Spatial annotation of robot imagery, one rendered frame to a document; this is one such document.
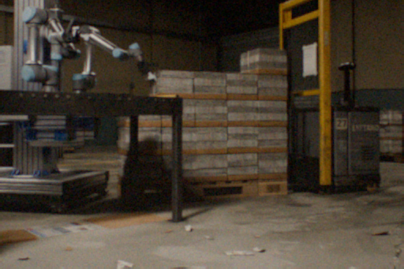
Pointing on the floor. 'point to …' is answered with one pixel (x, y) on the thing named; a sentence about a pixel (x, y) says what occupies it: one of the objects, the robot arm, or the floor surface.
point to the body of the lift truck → (345, 143)
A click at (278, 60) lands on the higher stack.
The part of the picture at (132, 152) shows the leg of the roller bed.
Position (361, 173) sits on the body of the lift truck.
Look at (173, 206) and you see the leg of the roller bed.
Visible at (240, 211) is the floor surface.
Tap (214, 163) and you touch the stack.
